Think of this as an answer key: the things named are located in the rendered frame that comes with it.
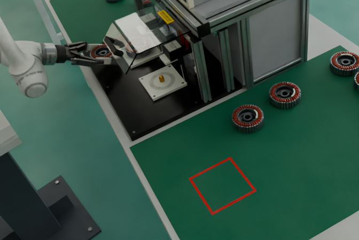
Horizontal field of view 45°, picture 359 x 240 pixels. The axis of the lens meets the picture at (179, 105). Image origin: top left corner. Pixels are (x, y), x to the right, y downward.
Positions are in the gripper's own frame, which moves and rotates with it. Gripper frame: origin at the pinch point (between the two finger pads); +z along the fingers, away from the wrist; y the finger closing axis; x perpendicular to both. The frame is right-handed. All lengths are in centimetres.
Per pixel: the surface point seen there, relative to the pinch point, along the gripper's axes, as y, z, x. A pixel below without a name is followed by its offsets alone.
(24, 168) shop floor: -43, -19, -103
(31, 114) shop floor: -88, -7, -96
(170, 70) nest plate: 22.9, 20.9, 5.0
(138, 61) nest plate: 8.7, 13.1, 1.1
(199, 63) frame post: 47, 16, 22
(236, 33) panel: 46, 28, 34
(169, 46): 25.8, 15.7, 17.9
